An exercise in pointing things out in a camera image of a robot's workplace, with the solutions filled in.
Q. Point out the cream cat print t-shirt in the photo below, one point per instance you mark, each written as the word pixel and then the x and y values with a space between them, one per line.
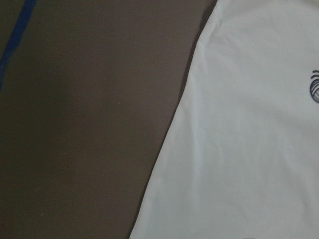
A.
pixel 241 157

